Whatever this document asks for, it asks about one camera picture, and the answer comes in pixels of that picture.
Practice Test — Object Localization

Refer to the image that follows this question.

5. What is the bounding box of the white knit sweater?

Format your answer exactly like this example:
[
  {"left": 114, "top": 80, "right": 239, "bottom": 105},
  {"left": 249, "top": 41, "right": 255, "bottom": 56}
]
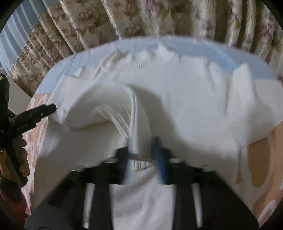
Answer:
[{"left": 33, "top": 42, "right": 283, "bottom": 230}]

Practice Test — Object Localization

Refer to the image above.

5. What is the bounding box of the person's left hand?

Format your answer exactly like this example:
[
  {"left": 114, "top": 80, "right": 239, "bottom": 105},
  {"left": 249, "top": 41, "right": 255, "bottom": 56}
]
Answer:
[{"left": 13, "top": 135, "right": 30, "bottom": 177}]

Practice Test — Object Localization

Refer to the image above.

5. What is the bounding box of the blue and peach bedsheet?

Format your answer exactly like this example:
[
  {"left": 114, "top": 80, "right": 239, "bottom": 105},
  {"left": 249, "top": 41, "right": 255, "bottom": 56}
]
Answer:
[{"left": 24, "top": 36, "right": 282, "bottom": 229}]

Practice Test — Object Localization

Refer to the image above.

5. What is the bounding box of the floral curtain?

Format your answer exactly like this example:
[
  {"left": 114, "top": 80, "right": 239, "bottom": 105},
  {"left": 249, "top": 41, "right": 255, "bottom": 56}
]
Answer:
[{"left": 1, "top": 0, "right": 282, "bottom": 96}]

